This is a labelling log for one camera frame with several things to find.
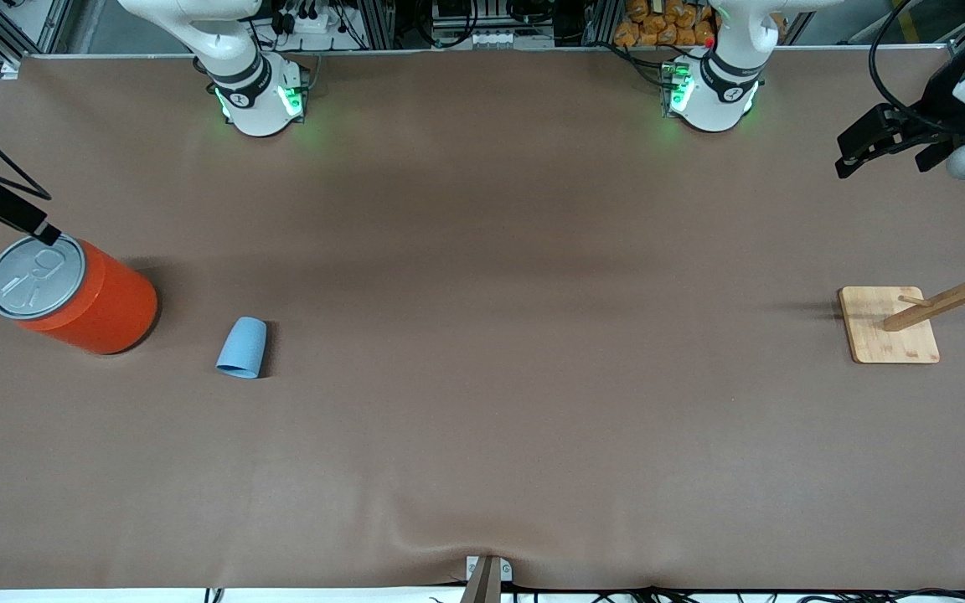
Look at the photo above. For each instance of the light blue plastic cup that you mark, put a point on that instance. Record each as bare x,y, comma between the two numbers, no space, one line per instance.
242,347

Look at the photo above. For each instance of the white power strip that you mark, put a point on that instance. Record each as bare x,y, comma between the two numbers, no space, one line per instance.
307,18

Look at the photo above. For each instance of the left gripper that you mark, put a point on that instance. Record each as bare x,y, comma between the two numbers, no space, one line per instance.
945,109

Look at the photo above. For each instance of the bag of orange snacks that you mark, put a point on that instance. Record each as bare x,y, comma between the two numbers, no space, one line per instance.
658,25

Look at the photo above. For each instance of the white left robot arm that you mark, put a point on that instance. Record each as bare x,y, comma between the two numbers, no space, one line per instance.
721,84

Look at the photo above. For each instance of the wooden mug tree stand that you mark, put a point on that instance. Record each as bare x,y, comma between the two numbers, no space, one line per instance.
889,335

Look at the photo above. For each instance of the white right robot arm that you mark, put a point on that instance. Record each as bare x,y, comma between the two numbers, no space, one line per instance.
239,84

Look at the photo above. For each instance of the orange can with grey lid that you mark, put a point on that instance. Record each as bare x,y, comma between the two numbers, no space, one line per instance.
101,306

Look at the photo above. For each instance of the brown table mat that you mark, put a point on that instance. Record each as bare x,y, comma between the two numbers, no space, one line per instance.
482,419

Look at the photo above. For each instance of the white terminal block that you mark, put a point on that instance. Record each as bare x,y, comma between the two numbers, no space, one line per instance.
495,38

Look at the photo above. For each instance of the aluminium frame profile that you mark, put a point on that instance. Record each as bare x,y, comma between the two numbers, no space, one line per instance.
22,29

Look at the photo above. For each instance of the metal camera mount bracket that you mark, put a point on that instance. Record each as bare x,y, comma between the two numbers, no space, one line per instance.
482,578

